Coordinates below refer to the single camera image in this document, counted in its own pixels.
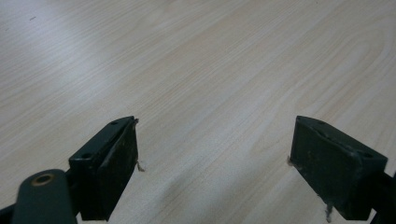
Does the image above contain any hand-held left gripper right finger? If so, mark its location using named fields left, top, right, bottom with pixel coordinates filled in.
left=289, top=115, right=389, bottom=221

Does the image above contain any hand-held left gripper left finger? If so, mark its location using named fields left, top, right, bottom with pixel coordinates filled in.
left=68, top=115, right=140, bottom=222

